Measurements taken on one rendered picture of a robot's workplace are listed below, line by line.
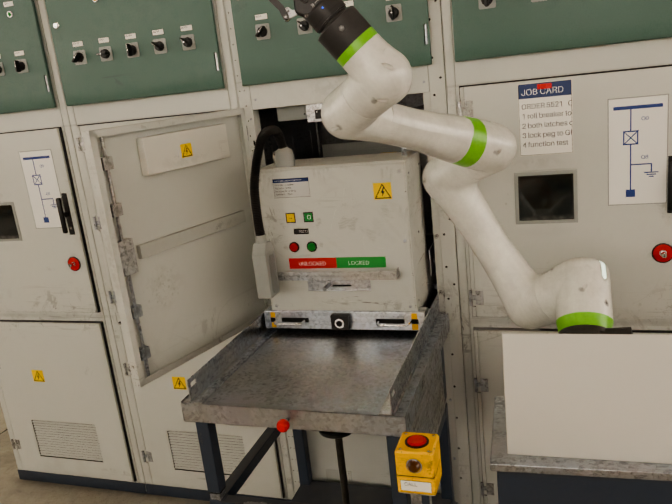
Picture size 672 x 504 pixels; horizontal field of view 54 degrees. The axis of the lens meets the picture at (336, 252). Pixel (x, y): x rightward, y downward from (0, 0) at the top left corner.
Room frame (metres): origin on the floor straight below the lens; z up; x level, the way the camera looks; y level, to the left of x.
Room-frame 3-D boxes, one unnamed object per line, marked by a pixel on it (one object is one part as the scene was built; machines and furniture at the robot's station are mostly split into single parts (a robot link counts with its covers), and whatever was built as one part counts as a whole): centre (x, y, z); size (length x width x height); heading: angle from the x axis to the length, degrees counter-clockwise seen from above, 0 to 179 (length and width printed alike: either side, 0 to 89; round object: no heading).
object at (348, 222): (1.98, 0.00, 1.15); 0.48 x 0.01 x 0.48; 70
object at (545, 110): (1.92, -0.65, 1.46); 0.15 x 0.01 x 0.21; 70
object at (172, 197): (2.04, 0.45, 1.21); 0.63 x 0.07 x 0.74; 145
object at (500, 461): (1.42, -0.55, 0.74); 0.43 x 0.33 x 0.02; 73
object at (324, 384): (1.84, 0.06, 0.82); 0.68 x 0.62 x 0.06; 160
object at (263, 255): (1.99, 0.22, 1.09); 0.08 x 0.05 x 0.17; 160
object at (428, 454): (1.21, -0.12, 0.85); 0.08 x 0.08 x 0.10; 70
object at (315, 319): (2.00, 0.00, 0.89); 0.54 x 0.05 x 0.06; 70
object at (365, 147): (2.73, -0.26, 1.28); 0.58 x 0.02 x 0.19; 70
